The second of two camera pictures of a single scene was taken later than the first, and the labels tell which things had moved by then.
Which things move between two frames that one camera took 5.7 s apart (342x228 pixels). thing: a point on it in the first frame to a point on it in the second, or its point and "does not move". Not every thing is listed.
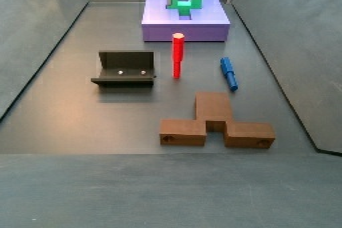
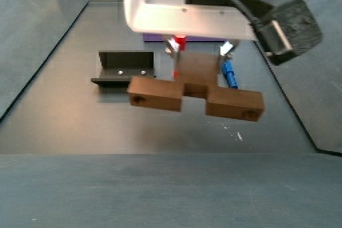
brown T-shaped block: [213, 118] to [234, 103]
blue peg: [229, 72] does not move
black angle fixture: [126, 68] does not move
